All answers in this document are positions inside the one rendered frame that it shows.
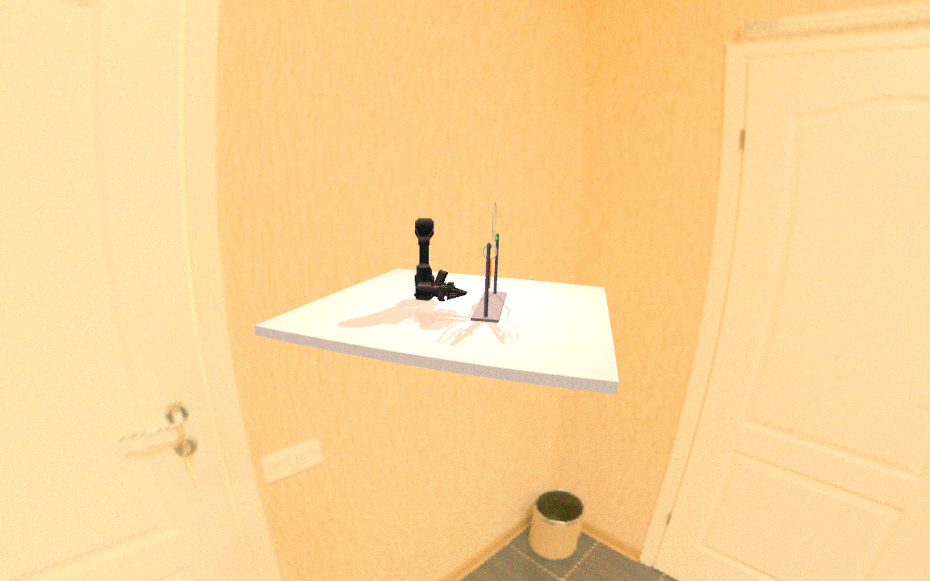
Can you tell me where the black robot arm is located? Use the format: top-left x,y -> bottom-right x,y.
413,218 -> 448,301

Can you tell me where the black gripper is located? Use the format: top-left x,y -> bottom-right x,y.
428,282 -> 467,302

